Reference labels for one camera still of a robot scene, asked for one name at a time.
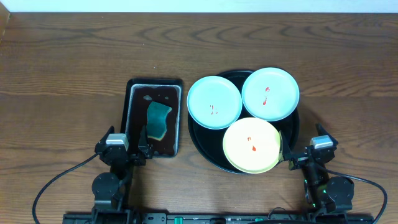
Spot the green yellow scrub sponge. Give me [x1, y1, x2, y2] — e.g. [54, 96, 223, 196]
[146, 101, 172, 141]

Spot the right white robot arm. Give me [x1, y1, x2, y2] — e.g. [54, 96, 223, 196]
[279, 124, 354, 214]

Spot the light blue plate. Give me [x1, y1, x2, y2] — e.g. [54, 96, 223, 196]
[242, 67, 300, 121]
[187, 76, 243, 129]

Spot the black round serving tray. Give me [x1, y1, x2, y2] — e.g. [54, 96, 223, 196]
[188, 69, 300, 174]

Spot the black rectangular soapy water tray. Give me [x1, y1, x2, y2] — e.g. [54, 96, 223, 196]
[121, 78, 183, 157]

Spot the yellow plate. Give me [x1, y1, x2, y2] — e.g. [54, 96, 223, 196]
[223, 118, 282, 174]

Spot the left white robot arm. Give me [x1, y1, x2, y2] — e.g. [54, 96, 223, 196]
[92, 126, 154, 212]

